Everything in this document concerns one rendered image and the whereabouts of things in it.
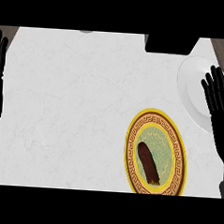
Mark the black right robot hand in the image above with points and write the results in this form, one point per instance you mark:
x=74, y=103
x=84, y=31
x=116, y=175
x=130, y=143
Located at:
x=222, y=108

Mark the white plate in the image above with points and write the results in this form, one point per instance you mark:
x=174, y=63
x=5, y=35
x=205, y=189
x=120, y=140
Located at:
x=193, y=90

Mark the yellow patterned plate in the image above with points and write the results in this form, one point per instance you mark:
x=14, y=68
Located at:
x=172, y=136

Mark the black box appliance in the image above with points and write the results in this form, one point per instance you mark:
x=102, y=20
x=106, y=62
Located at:
x=169, y=44

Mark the small grey object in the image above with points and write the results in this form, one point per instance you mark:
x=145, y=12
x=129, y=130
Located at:
x=86, y=31

